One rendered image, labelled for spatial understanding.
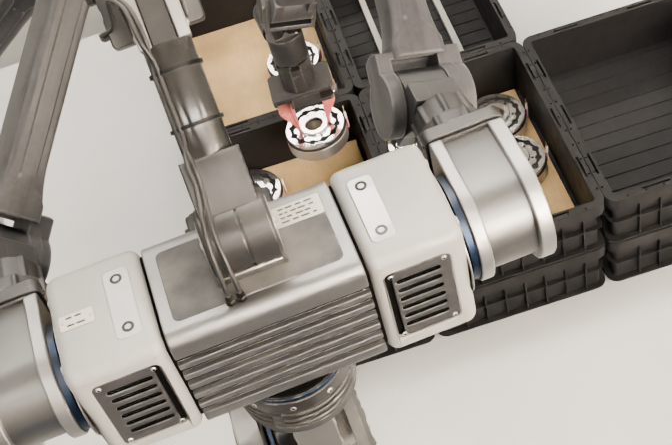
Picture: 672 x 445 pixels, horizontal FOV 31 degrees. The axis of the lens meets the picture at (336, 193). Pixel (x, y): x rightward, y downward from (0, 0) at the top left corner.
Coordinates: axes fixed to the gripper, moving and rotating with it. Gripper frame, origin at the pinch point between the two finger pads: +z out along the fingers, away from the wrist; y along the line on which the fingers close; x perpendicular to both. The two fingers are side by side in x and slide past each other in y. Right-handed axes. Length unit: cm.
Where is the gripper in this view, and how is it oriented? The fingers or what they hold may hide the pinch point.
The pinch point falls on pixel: (313, 121)
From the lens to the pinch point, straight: 203.1
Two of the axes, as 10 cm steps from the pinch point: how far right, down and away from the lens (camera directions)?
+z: 2.3, 6.8, 7.0
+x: 1.8, 6.8, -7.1
